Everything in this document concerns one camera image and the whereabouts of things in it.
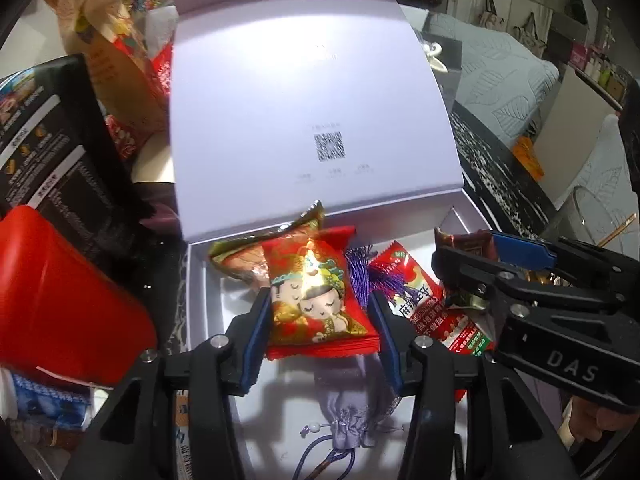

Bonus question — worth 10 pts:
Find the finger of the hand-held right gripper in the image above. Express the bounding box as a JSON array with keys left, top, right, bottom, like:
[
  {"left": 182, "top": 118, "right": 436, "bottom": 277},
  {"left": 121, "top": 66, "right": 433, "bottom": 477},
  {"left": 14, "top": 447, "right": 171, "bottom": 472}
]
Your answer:
[
  {"left": 477, "top": 230, "right": 566, "bottom": 286},
  {"left": 431, "top": 246, "right": 538, "bottom": 317}
]

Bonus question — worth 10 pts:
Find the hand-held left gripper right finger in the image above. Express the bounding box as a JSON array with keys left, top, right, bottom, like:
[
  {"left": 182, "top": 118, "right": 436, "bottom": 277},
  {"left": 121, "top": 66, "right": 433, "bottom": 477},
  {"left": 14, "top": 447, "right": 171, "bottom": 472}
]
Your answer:
[{"left": 367, "top": 292, "right": 581, "bottom": 480}]

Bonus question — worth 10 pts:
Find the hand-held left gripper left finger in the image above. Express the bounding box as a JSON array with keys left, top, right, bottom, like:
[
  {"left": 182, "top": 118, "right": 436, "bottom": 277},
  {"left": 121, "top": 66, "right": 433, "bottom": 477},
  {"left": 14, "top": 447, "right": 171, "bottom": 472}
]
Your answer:
[{"left": 60, "top": 287, "right": 273, "bottom": 480}]

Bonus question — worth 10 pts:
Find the dark brown candy packet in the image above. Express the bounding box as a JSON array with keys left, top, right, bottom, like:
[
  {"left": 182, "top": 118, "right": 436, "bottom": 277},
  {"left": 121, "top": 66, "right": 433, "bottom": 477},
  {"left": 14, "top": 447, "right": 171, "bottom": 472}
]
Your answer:
[{"left": 434, "top": 227, "right": 566, "bottom": 311}]

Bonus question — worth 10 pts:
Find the red peanut snack packet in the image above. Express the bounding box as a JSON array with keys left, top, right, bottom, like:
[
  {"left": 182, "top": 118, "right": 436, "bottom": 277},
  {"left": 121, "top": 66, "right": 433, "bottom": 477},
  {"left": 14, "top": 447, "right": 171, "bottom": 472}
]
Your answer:
[{"left": 367, "top": 241, "right": 498, "bottom": 401}]

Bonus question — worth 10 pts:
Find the red cartoon snack packet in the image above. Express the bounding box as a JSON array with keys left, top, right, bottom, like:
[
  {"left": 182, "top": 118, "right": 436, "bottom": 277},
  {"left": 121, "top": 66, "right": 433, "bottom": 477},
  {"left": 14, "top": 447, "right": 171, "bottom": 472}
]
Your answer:
[{"left": 261, "top": 226, "right": 382, "bottom": 361}]

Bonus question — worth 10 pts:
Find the brown snack packet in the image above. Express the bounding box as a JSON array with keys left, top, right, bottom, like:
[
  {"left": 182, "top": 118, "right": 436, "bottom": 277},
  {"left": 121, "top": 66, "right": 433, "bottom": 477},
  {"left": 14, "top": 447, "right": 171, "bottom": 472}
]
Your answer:
[{"left": 209, "top": 200, "right": 326, "bottom": 288}]

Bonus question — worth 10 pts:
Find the lilac gift box with lid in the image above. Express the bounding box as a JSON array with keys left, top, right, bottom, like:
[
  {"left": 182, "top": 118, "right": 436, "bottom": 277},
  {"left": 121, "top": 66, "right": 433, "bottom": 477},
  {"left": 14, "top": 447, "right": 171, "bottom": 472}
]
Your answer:
[{"left": 165, "top": 0, "right": 501, "bottom": 480}]

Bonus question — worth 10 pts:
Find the person's right hand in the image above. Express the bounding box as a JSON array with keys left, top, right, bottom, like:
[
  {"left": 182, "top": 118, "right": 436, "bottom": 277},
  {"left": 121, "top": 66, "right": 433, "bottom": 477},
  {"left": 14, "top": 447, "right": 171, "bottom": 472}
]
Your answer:
[{"left": 560, "top": 395, "right": 638, "bottom": 443}]

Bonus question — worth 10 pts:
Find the clear glass cup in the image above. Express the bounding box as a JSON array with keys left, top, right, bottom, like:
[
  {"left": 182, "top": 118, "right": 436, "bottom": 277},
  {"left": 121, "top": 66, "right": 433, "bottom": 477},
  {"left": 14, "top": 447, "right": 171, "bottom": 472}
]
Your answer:
[{"left": 540, "top": 186, "right": 640, "bottom": 271}]

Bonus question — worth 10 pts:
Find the purple tassel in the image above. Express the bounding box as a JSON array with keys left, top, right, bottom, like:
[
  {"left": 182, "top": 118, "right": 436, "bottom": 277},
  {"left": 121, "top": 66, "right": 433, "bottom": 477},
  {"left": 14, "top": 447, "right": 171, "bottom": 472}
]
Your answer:
[{"left": 345, "top": 245, "right": 421, "bottom": 306}]

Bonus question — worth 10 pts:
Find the orange packet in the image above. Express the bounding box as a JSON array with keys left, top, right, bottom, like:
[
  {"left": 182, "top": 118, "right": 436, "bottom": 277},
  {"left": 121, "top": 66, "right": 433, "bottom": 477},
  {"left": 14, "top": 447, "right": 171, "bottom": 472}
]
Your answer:
[{"left": 512, "top": 136, "right": 546, "bottom": 181}]

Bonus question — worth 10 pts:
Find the wooden stick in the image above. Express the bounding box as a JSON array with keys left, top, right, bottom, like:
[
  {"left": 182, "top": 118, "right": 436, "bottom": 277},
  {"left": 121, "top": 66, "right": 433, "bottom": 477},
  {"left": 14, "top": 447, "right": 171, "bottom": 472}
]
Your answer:
[{"left": 600, "top": 212, "right": 638, "bottom": 248}]

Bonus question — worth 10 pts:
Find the grey quilted cushion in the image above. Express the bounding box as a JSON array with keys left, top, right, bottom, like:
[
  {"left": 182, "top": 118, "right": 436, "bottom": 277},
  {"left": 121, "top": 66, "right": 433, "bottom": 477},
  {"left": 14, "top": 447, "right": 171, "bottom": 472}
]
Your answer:
[
  {"left": 425, "top": 12, "right": 558, "bottom": 148},
  {"left": 550, "top": 115, "right": 640, "bottom": 241}
]

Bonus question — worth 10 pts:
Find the blue white carton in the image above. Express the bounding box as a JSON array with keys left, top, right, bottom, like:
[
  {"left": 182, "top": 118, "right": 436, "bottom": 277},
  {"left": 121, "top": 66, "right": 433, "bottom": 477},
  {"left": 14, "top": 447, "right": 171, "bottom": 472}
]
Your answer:
[{"left": 172, "top": 390, "right": 201, "bottom": 480}]

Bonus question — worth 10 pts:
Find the beige cardboard board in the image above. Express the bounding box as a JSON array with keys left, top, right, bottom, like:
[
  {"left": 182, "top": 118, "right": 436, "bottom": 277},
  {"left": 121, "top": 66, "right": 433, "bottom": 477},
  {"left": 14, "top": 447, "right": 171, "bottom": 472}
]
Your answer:
[{"left": 532, "top": 67, "right": 626, "bottom": 201}]

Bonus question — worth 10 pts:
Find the dark purple cloth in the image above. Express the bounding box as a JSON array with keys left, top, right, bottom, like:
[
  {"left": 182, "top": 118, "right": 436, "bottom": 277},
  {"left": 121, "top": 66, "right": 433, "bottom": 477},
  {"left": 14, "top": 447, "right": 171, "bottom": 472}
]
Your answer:
[{"left": 135, "top": 182, "right": 181, "bottom": 233}]

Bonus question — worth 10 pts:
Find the row of small bottles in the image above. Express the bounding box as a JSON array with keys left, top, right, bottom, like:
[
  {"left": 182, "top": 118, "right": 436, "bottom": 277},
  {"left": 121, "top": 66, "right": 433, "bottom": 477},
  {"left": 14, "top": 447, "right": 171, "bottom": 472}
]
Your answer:
[{"left": 570, "top": 42, "right": 631, "bottom": 106}]

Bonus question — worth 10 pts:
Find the red plastic container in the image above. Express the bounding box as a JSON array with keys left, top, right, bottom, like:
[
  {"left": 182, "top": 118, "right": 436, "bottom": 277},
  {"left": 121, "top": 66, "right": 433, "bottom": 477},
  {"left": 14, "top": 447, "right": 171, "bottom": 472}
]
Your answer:
[{"left": 0, "top": 206, "right": 158, "bottom": 386}]

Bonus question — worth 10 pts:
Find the white bottle with blue label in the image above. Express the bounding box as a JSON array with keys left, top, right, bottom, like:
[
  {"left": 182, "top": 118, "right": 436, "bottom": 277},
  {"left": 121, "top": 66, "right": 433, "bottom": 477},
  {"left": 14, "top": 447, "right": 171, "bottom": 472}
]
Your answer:
[{"left": 10, "top": 372, "right": 93, "bottom": 428}]

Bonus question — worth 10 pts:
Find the red white snack packet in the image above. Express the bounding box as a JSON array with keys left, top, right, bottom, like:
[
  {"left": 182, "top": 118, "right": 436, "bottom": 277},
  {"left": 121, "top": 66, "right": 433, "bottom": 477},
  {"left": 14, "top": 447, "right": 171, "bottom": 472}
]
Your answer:
[{"left": 105, "top": 115, "right": 146, "bottom": 161}]

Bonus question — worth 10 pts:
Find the white house-shaped shelf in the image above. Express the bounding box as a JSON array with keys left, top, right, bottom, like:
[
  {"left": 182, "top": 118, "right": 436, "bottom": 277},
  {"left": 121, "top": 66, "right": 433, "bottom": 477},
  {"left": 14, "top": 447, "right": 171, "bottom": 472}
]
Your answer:
[{"left": 445, "top": 0, "right": 591, "bottom": 56}]

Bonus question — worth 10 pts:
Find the black printed bag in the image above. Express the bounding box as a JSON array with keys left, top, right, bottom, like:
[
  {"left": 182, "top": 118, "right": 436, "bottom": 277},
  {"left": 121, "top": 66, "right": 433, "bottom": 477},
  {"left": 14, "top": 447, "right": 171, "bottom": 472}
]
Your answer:
[{"left": 0, "top": 55, "right": 151, "bottom": 271}]

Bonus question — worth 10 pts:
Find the tan printed paper bag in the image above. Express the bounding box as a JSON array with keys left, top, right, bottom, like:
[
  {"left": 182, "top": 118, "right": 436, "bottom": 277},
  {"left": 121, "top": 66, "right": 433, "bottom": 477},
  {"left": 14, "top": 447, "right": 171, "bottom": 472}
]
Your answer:
[{"left": 40, "top": 0, "right": 168, "bottom": 146}]

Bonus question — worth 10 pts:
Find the grey drawstring pouch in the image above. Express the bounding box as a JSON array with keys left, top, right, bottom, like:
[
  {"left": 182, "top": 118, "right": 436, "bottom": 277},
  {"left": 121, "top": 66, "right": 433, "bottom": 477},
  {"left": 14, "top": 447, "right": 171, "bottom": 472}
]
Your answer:
[{"left": 299, "top": 352, "right": 406, "bottom": 480}]

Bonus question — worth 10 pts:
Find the black gift bag white rope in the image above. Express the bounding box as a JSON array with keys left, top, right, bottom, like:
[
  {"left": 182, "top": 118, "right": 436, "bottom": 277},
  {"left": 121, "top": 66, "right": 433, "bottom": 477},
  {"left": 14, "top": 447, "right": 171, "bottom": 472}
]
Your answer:
[{"left": 417, "top": 35, "right": 463, "bottom": 86}]

